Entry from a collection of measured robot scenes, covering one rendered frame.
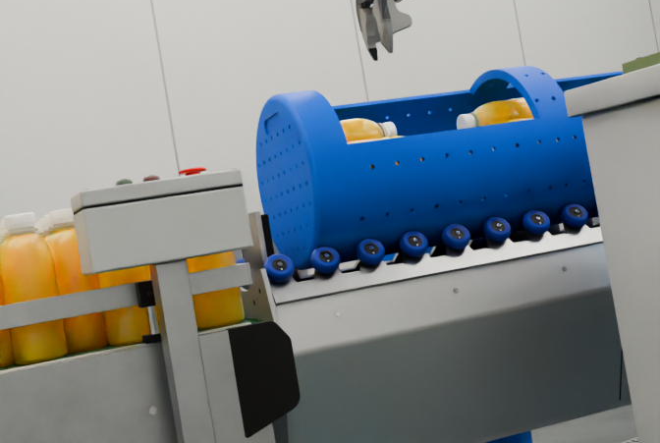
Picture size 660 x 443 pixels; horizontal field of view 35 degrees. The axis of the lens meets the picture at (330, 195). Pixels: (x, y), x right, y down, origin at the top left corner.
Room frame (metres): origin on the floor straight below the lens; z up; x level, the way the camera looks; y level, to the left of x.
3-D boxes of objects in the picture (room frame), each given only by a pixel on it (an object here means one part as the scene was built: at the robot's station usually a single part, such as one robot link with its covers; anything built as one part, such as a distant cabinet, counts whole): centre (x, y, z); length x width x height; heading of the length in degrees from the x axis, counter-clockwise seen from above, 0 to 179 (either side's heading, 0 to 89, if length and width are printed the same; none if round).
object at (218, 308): (1.45, 0.18, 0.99); 0.07 x 0.07 x 0.19
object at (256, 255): (1.65, 0.13, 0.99); 0.10 x 0.02 x 0.12; 21
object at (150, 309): (1.36, 0.26, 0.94); 0.03 x 0.02 x 0.08; 111
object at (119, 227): (1.30, 0.21, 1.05); 0.20 x 0.10 x 0.10; 111
